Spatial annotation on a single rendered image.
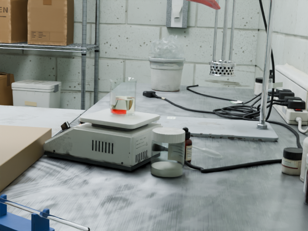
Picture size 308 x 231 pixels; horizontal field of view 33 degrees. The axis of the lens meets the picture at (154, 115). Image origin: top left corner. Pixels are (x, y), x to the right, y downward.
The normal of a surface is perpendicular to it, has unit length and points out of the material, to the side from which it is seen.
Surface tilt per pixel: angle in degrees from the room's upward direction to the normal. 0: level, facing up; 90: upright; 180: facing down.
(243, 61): 90
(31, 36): 89
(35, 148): 90
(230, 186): 0
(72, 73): 90
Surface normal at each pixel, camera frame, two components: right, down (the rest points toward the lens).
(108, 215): 0.04, -0.98
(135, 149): 0.90, 0.12
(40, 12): 0.01, 0.20
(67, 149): -0.43, 0.15
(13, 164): 0.99, 0.06
